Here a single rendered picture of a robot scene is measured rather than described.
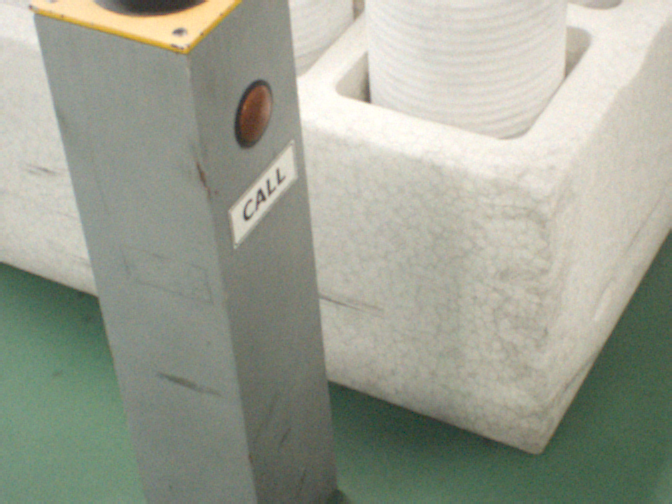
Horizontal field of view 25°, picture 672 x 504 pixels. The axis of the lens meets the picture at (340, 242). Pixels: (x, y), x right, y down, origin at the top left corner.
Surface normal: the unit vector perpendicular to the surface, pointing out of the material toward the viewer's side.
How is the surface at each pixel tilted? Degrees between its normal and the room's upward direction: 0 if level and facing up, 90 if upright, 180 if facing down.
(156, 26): 0
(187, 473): 90
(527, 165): 0
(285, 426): 90
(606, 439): 0
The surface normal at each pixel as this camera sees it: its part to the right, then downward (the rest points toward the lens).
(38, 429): -0.07, -0.75
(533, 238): -0.48, 0.60
